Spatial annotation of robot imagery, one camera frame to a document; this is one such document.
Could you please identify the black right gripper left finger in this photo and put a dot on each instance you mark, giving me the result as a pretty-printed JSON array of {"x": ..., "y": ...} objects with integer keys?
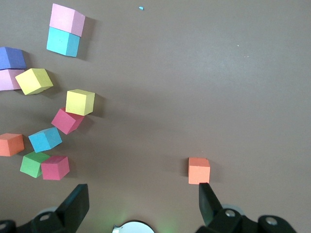
[{"x": 70, "y": 208}]

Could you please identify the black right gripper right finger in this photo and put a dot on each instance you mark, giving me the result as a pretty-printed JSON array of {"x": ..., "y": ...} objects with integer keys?
[{"x": 209, "y": 206}]

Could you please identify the red foam cube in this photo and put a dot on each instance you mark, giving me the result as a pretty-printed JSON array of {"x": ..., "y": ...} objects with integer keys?
[
  {"x": 54, "y": 168},
  {"x": 64, "y": 121}
]

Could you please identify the green foam cube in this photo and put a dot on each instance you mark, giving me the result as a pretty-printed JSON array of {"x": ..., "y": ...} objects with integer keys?
[{"x": 30, "y": 165}]

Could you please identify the blue foam cube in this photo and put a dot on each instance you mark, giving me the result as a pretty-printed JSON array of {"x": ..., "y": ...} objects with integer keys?
[{"x": 45, "y": 140}]

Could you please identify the orange foam cube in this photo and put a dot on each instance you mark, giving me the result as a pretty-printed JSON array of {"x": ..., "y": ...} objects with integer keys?
[
  {"x": 11, "y": 145},
  {"x": 198, "y": 171}
]

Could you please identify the yellow foam cube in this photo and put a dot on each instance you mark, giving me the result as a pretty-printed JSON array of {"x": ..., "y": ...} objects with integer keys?
[
  {"x": 79, "y": 102},
  {"x": 34, "y": 81}
]

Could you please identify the brown table cover sheet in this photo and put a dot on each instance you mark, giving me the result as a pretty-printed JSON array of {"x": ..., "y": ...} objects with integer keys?
[{"x": 194, "y": 97}]

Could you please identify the pink foam cube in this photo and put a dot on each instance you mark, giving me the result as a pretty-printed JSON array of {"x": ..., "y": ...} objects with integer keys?
[
  {"x": 65, "y": 19},
  {"x": 7, "y": 80}
]

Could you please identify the purple foam cube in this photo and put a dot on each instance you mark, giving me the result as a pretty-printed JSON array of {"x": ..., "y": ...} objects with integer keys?
[{"x": 11, "y": 58}]

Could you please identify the cyan foam cube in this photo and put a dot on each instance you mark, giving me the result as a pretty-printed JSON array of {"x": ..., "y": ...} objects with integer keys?
[{"x": 62, "y": 41}]

